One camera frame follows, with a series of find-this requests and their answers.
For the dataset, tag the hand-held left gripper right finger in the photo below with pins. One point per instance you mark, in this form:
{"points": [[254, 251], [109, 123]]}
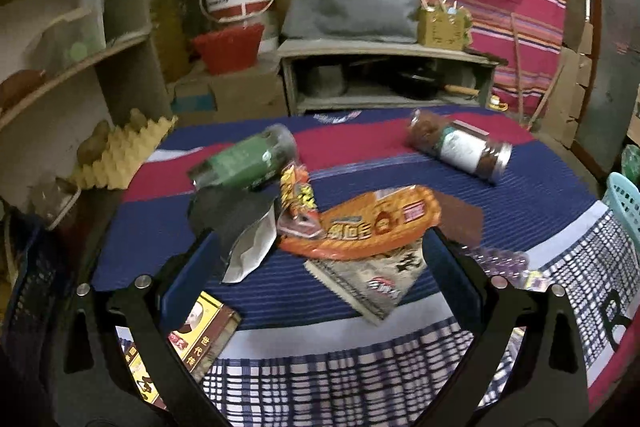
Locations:
{"points": [[450, 277]]}

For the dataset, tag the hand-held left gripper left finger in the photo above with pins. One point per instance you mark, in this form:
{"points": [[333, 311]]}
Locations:
{"points": [[187, 277]]}

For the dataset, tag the grey printed snack packet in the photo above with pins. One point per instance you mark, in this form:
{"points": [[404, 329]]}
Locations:
{"points": [[370, 287]]}

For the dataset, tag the large orange snack packet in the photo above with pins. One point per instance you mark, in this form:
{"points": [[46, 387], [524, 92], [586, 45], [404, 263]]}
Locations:
{"points": [[370, 227]]}

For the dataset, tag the light blue plastic basket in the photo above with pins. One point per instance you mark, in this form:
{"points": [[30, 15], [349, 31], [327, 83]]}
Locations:
{"points": [[622, 202]]}

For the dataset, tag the yellow printed box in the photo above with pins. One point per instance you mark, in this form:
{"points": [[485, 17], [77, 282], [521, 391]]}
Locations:
{"points": [[205, 332]]}

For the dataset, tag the purple bead packet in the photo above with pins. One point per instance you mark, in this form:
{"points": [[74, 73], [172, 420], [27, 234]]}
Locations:
{"points": [[505, 259]]}

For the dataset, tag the brown flat wrapper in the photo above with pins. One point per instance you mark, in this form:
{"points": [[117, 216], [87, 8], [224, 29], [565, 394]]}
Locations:
{"points": [[462, 219]]}

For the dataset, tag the dark green foil pouch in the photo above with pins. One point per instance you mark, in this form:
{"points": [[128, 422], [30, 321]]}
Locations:
{"points": [[225, 217]]}

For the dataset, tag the green label plastic jar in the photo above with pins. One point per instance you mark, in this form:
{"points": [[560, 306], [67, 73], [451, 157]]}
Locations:
{"points": [[240, 159]]}

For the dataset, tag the brown jar with silver lid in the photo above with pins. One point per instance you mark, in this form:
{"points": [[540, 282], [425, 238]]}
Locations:
{"points": [[460, 147]]}

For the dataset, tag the small red yellow snack packet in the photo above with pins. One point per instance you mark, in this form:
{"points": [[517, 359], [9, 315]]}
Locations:
{"points": [[297, 197]]}

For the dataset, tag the yellow egg carton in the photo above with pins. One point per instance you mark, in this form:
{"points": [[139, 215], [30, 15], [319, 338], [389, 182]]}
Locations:
{"points": [[125, 152]]}

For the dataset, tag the dark blue plastic crate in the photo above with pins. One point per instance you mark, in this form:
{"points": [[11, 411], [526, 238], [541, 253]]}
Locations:
{"points": [[35, 287]]}

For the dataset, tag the cardboard box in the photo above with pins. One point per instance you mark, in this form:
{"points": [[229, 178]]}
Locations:
{"points": [[240, 99]]}

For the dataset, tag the black pan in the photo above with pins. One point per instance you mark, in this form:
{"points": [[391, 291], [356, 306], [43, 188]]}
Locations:
{"points": [[420, 84]]}

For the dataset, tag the green packet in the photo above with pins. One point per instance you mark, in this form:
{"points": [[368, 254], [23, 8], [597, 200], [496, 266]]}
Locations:
{"points": [[632, 164]]}

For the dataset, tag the cardboard pieces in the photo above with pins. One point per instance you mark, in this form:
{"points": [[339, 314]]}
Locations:
{"points": [[570, 82]]}

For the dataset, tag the wooden shelf unit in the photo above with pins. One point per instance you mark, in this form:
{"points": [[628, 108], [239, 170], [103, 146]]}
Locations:
{"points": [[120, 57]]}

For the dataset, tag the red plastic basket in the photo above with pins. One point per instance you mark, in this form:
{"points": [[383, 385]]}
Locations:
{"points": [[227, 49]]}

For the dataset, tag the low wooden table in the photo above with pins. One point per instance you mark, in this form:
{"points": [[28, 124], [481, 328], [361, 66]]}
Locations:
{"points": [[380, 49]]}

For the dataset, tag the yellow box of sticks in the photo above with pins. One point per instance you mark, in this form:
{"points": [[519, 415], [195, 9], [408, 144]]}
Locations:
{"points": [[442, 27]]}

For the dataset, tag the sweet potato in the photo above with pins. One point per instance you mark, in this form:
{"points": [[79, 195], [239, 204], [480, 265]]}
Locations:
{"points": [[20, 88]]}

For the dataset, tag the clear plastic container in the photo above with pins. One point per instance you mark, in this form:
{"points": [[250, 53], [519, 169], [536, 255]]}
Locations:
{"points": [[70, 39]]}

